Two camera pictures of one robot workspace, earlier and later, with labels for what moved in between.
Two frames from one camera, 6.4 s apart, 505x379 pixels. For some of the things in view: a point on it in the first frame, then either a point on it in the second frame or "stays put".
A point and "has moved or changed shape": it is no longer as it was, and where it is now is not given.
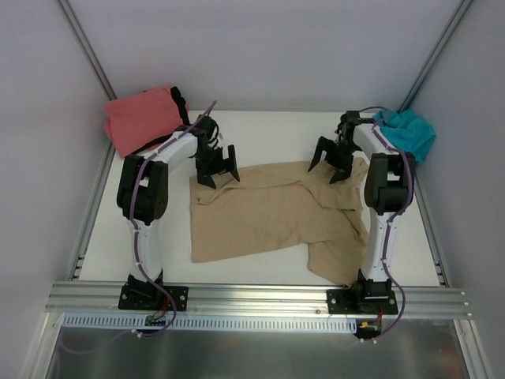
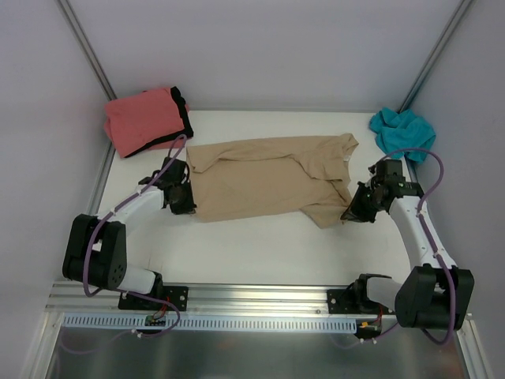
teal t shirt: (408, 131) stays put
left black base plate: (147, 297) stays put
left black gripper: (215, 166) -> (185, 198)
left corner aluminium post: (70, 18) stays put
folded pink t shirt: (135, 122) stays put
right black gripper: (336, 154) -> (358, 203)
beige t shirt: (267, 207) has moved or changed shape
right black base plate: (369, 298) stays put
